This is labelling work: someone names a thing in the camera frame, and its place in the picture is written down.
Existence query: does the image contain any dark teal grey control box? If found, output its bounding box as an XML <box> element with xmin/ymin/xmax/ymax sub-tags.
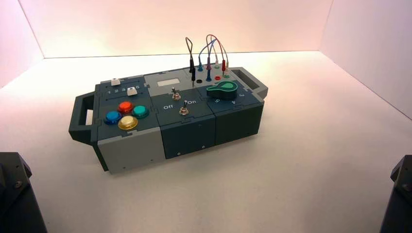
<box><xmin>68</xmin><ymin>67</ymin><xmax>269</xmax><ymax>175</ymax></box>

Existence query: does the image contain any pale rectangular display window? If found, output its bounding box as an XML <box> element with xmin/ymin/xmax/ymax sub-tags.
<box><xmin>157</xmin><ymin>78</ymin><xmax>180</xmax><ymax>88</ymax></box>

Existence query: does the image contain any blue round push button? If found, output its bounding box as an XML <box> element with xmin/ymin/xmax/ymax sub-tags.
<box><xmin>104</xmin><ymin>111</ymin><xmax>123</xmax><ymax>126</ymax></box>

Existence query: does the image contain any red banana plug cable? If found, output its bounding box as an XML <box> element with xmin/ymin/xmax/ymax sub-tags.
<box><xmin>206</xmin><ymin>34</ymin><xmax>226</xmax><ymax>72</ymax></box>

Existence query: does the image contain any red round push button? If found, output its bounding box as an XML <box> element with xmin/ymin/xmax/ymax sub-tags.
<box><xmin>117</xmin><ymin>101</ymin><xmax>134</xmax><ymax>115</ymax></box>

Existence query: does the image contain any white banana plug cable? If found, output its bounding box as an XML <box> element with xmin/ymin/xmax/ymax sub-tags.
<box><xmin>210</xmin><ymin>36</ymin><xmax>230</xmax><ymax>73</ymax></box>

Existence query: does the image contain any yellow round push button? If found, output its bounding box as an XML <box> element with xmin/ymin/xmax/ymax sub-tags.
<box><xmin>118</xmin><ymin>116</ymin><xmax>139</xmax><ymax>131</ymax></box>

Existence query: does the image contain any blue banana plug cable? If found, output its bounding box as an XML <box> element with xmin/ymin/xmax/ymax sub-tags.
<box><xmin>197</xmin><ymin>40</ymin><xmax>217</xmax><ymax>83</ymax></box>

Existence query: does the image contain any green round push button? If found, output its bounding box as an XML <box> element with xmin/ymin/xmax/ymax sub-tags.
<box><xmin>132</xmin><ymin>105</ymin><xmax>150</xmax><ymax>119</ymax></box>

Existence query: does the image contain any black banana plug cable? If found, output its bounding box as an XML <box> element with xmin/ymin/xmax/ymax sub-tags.
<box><xmin>185</xmin><ymin>36</ymin><xmax>197</xmax><ymax>88</ymax></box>

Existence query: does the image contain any green black rotary knob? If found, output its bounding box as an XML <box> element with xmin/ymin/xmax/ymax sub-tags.
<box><xmin>206</xmin><ymin>81</ymin><xmax>239</xmax><ymax>100</ymax></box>

